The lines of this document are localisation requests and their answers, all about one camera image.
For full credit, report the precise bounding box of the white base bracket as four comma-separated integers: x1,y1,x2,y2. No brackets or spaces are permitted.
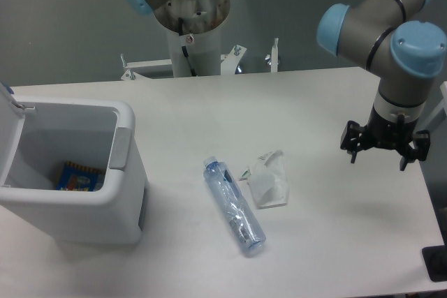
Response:
120,54,173,81
265,37,280,73
221,45,247,75

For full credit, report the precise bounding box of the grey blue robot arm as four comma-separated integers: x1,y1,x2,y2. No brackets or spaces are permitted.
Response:
127,0,446,170

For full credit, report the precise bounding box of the white left base bracket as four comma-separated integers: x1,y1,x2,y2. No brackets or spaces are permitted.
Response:
120,54,173,81

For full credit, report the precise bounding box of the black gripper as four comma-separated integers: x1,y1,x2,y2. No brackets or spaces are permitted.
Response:
340,107,431,171

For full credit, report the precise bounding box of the colourful snack packet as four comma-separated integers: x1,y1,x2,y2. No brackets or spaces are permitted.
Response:
56,161,105,192

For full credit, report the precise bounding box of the crumpled white plastic wrapper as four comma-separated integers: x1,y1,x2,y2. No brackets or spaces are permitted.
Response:
238,149,289,209

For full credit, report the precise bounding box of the blue object behind trash can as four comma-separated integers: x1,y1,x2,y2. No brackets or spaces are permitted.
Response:
1,81,10,91

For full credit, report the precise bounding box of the white middle base bracket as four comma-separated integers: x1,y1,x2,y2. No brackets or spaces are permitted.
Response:
221,45,247,75

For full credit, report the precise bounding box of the black clamp at table edge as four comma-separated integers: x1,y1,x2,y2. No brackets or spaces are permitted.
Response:
422,245,446,283

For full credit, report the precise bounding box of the white frame at right edge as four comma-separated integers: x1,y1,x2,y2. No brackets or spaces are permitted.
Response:
420,81,447,133

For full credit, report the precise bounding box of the black cable on pedestal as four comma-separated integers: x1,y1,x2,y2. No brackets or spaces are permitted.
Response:
177,17,197,77

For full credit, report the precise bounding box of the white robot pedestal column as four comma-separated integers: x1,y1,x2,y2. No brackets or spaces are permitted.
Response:
154,0,230,77

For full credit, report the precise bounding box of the clear blue plastic bottle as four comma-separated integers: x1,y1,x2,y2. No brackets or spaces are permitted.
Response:
203,156,266,257

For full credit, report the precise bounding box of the white plastic trash can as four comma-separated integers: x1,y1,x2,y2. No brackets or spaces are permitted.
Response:
1,88,147,244

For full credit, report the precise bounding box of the white right base bracket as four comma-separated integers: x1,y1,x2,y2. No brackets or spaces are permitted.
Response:
265,37,280,73

